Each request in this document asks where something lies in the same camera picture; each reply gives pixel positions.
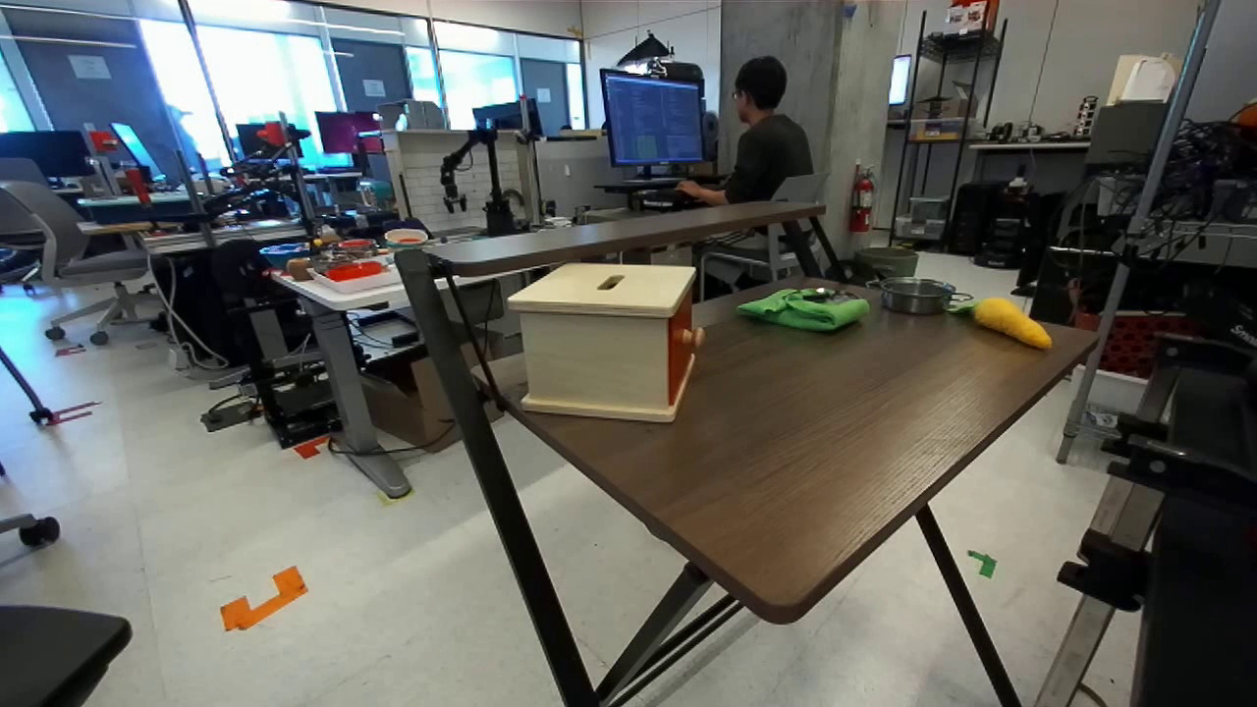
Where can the red crate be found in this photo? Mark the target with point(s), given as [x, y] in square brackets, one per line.
[1124, 345]

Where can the black background robot arm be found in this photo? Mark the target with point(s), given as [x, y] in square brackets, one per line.
[498, 198]

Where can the white box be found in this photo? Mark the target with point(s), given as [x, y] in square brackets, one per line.
[1139, 79]

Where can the grey metal tripod stand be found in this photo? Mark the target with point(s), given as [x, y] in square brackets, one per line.
[1113, 317]

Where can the black metal equipment rack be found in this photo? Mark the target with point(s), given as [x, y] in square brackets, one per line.
[1200, 526]

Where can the black caster wheel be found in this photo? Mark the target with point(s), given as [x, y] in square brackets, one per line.
[40, 532]

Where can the black metal table frame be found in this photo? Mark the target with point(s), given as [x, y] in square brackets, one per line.
[963, 604]

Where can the small dark monitor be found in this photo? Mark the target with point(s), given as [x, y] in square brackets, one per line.
[503, 120]

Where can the red-fronted wooden drawer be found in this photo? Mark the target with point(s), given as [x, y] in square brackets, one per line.
[680, 359]

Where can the grey office chair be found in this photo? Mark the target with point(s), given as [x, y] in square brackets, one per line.
[66, 241]

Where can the cream wooden drawer box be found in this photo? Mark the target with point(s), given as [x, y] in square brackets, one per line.
[593, 347]

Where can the white height-adjustable desk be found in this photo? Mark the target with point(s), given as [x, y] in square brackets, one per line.
[342, 367]

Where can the small pink-screen monitor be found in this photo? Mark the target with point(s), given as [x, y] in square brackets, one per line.
[342, 130]

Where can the metal storage shelf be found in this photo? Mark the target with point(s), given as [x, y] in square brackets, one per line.
[947, 130]

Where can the person in dark shirt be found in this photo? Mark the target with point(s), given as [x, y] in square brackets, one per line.
[768, 150]

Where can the grey bowl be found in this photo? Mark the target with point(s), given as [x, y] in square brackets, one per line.
[916, 295]

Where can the cardboard box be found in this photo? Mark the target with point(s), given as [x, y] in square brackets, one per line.
[419, 399]

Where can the black chair seat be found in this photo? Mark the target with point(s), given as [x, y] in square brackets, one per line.
[54, 651]

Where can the orange floor tape mark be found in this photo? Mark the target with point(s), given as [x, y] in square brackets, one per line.
[260, 607]

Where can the red fire extinguisher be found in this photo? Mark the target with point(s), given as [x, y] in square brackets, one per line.
[862, 203]

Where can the black desk lamp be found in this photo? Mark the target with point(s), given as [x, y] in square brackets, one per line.
[646, 53]

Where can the green cloth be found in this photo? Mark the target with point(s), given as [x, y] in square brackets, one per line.
[800, 312]

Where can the black computer tower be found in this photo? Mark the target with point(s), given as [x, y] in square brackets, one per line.
[295, 385]

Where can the large computer monitor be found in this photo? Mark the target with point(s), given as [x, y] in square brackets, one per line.
[654, 120]

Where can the yellow banana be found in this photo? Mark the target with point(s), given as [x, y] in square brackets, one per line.
[1016, 324]

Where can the grey-topped black-legged table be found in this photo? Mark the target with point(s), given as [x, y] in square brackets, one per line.
[591, 239]

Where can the red tray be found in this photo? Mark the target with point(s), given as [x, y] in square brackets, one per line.
[355, 273]

